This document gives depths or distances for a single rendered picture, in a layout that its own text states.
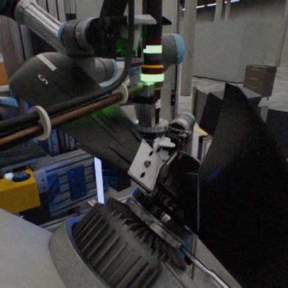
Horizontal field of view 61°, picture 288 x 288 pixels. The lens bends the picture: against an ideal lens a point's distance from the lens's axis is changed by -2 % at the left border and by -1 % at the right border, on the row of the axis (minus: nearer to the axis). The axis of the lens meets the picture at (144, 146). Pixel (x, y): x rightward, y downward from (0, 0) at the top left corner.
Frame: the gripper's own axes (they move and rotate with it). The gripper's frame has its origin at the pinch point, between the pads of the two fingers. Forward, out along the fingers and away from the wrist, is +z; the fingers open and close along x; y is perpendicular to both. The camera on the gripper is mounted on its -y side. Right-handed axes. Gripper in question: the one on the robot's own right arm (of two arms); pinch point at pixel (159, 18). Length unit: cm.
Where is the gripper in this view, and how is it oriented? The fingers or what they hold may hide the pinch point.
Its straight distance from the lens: 49.4
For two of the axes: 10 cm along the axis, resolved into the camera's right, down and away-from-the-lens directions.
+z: 6.7, 2.8, -6.9
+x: -7.4, 2.6, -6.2
